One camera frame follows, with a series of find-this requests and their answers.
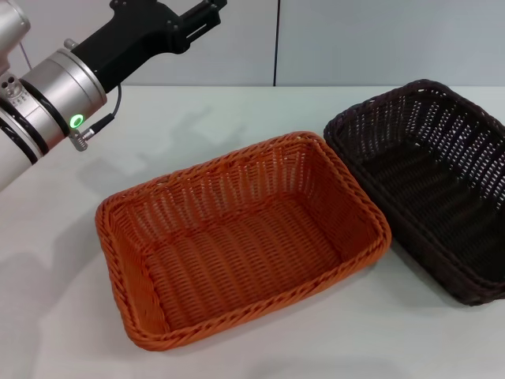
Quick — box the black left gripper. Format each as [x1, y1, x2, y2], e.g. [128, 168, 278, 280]
[72, 0, 229, 92]

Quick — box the orange wicker basket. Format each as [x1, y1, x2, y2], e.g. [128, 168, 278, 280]
[95, 132, 394, 351]

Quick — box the dark brown wicker basket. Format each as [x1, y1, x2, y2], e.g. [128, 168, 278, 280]
[323, 78, 505, 307]

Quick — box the black wrist cable with plug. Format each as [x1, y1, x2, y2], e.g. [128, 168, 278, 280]
[69, 83, 122, 153]

